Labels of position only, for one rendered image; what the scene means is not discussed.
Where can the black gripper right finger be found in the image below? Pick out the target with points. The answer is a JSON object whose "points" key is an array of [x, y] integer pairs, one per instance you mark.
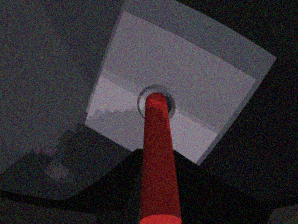
{"points": [[204, 199]]}

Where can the red peg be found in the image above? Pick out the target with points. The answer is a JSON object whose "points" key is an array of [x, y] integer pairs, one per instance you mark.
{"points": [[159, 189]]}

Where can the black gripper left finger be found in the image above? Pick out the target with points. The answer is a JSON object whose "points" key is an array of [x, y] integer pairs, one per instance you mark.
{"points": [[114, 199]]}

